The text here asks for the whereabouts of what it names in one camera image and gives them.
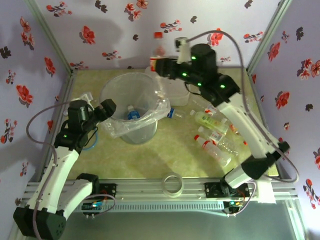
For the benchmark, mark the tall red cap bottle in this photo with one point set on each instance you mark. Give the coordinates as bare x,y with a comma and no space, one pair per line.
153,63

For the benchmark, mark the clear plastic bag liner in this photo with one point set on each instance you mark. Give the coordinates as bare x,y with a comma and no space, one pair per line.
120,127

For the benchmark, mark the clear plastic bin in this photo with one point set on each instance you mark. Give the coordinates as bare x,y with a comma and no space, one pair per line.
138,136

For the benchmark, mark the blue red cola bottle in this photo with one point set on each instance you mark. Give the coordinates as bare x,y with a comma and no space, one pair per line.
172,113

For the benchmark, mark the clear bottle red white label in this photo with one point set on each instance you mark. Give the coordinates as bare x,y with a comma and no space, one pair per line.
210,110

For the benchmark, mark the yellow green drink bottle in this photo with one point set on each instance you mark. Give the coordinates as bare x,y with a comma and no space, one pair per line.
207,120

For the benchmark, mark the white cap ribbed clear bottle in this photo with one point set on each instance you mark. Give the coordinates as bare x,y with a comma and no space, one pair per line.
216,137

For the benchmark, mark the red cap red label bottle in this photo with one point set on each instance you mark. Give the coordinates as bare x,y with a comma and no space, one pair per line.
207,145

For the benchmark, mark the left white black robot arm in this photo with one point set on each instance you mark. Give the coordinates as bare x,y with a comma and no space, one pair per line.
62,162

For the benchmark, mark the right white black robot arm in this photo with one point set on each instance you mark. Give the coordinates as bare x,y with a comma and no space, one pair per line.
245,130

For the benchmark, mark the small clear round disc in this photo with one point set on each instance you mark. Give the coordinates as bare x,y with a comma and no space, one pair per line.
66,113

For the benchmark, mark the blue label water bottle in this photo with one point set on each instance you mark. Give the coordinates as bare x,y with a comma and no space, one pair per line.
133,115

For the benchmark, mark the white translucent plastic container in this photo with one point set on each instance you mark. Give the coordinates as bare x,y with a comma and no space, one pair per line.
177,95

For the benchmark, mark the left circuit board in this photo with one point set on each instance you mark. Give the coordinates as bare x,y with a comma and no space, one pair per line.
93,206

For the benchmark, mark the circuit board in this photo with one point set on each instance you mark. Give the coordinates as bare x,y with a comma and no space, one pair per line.
233,203
93,206

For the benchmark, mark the clear tape roll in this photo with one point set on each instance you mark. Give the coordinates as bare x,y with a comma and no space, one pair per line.
173,194

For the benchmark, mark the right circuit board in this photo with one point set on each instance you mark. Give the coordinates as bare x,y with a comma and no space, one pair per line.
233,203

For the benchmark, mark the white foam pad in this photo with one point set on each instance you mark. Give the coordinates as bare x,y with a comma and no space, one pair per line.
266,193

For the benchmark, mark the left aluminium side rail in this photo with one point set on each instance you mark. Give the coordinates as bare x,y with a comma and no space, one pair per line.
64,92

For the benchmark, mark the right aluminium corner post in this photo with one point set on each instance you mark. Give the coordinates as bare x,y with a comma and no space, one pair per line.
268,35

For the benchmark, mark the aluminium corner post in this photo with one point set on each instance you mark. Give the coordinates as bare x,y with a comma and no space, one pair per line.
268,35
52,35

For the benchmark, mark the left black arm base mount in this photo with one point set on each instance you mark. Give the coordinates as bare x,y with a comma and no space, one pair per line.
110,191

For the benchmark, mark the left aluminium corner post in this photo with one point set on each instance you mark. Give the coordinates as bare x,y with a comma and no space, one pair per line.
52,35

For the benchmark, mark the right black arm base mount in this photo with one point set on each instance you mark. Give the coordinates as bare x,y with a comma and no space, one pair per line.
211,190

